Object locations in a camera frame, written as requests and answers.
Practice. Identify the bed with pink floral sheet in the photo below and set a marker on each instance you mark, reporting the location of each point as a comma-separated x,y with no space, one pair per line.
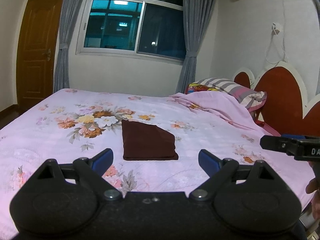
50,135

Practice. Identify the red and white headboard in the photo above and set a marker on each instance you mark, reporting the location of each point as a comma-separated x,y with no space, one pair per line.
282,97

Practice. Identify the brown wooden door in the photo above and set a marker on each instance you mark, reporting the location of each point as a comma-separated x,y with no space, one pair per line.
37,55

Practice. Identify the sliding glass window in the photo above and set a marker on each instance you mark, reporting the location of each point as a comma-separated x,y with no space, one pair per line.
130,22

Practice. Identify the dark brown long-sleeved sweater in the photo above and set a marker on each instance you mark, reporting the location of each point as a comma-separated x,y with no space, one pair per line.
147,142

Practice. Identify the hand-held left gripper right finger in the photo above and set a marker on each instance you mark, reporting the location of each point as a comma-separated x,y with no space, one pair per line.
210,162

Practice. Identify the striped pillow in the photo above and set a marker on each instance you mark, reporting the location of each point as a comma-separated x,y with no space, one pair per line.
237,91

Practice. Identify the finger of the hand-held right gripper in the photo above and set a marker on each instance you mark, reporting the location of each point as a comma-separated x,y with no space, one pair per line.
275,143
293,136

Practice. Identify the person's right hand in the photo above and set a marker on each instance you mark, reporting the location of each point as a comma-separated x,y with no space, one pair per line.
315,172

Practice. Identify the pink blanket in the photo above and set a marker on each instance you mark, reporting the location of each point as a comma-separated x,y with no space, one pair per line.
215,105

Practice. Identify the colourful floral pillow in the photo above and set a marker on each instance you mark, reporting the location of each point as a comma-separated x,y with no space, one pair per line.
200,88

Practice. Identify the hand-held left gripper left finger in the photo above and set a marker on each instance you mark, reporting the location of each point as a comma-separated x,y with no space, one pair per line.
102,161

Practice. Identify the dark pink bed sheet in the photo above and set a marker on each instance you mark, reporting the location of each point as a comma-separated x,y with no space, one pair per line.
268,128

